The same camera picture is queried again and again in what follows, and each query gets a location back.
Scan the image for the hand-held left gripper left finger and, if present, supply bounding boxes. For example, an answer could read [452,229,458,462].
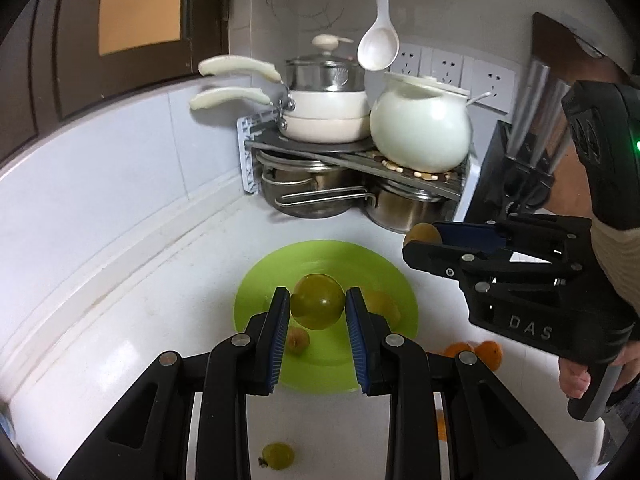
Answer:
[57,287,292,480]

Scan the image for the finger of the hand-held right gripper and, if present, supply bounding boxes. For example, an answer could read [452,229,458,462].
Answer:
[402,240,581,287]
[434,214,593,273]

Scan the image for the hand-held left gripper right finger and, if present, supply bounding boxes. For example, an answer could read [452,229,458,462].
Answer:
[345,287,566,480]

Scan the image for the large pale green fruit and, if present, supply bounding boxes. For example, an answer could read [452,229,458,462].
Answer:
[291,273,347,332]

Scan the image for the green plastic plate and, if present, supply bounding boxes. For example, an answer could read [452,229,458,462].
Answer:
[235,241,418,393]

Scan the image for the green tomato with stem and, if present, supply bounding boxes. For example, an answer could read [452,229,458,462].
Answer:
[260,441,296,472]

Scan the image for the person's right forearm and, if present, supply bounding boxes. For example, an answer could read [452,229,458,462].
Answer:
[592,225,640,312]

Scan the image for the person's right hand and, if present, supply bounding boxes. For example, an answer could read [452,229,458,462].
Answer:
[559,342,640,401]

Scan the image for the small brown round fruit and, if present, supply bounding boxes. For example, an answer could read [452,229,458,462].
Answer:
[285,326,311,358]

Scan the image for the small steel pot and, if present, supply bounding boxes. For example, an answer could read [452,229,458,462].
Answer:
[365,180,463,233]

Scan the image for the black knife block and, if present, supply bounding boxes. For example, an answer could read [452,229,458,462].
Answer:
[465,120,566,226]

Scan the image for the wooden bead trivet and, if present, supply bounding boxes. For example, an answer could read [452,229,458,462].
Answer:
[370,152,458,181]

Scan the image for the white ceramic pot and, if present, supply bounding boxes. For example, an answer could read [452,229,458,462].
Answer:
[370,71,493,173]

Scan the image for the large steel pot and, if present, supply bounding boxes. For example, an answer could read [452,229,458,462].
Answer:
[257,152,373,219]

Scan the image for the grey corner pot rack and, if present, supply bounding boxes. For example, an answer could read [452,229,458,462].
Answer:
[236,114,481,223]

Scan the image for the cream frying pan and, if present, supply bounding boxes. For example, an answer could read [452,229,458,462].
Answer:
[189,86,371,143]

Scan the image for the cream saucepan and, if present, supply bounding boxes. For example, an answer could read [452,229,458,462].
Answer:
[198,56,370,122]

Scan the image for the white plastic ladle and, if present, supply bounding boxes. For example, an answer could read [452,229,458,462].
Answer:
[356,0,400,72]

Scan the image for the brown wooden board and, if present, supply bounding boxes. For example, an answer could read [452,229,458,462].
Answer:
[532,12,618,91]

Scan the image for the glass lid with cream knob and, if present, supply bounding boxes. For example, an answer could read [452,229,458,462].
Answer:
[286,34,366,68]

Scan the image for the steel-handled knife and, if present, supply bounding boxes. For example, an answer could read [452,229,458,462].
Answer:
[511,62,551,158]
[530,80,571,161]

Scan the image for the white wall socket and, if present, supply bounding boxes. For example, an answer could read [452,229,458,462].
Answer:
[395,44,433,77]
[470,57,516,111]
[431,50,473,90]

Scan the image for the brown wooden window frame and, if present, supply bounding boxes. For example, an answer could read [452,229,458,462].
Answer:
[0,0,233,166]

